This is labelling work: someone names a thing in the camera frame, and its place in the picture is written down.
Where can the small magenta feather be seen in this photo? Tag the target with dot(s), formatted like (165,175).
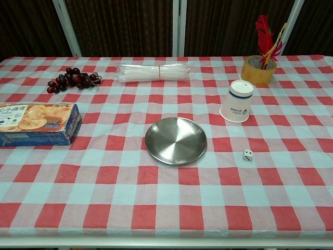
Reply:
(278,49)

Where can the white die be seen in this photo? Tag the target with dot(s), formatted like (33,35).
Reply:
(247,155)

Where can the silver metal plate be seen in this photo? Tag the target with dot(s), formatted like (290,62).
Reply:
(174,142)

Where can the dark brown curtain panel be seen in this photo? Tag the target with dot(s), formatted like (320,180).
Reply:
(317,26)
(122,26)
(221,26)
(26,26)

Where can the white paper cup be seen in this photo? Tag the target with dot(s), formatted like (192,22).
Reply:
(238,104)

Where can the clear plastic straw bundle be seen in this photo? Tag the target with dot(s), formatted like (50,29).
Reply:
(145,73)

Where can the red feather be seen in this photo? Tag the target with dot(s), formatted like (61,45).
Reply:
(264,34)

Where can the yellow feather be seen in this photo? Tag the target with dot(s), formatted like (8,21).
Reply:
(280,34)

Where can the dark purple grape bunch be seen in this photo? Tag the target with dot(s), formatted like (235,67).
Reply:
(70,79)

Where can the white partition post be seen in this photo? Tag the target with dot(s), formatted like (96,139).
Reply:
(179,26)
(296,11)
(67,28)

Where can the red white checkered tablecloth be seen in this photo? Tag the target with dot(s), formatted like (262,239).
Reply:
(166,198)

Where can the orange blue cookie box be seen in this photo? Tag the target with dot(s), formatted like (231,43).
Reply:
(39,122)

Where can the amber packing tape roll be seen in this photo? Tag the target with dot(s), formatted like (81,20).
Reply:
(256,77)

